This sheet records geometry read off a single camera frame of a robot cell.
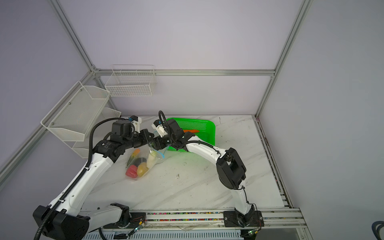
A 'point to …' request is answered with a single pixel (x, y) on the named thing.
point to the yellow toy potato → (142, 169)
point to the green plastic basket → (206, 128)
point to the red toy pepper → (131, 171)
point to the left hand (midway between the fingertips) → (153, 136)
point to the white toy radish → (151, 159)
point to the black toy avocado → (139, 160)
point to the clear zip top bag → (162, 154)
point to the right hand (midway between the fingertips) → (150, 142)
